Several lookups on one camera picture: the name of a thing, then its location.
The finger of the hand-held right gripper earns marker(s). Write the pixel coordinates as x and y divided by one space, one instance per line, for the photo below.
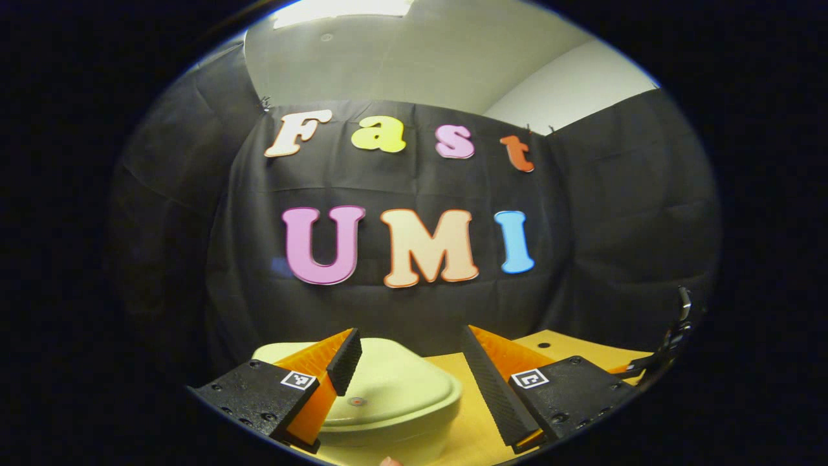
631 370

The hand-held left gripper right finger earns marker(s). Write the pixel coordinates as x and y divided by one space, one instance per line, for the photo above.
498 395

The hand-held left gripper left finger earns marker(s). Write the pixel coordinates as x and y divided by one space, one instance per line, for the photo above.
346 362

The green desktop garbage bin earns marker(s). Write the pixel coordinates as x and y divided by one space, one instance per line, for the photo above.
401 388

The wooden desktop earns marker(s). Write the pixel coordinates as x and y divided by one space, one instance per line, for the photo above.
475 430

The ceiling light panel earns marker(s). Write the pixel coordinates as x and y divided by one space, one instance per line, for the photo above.
336 11

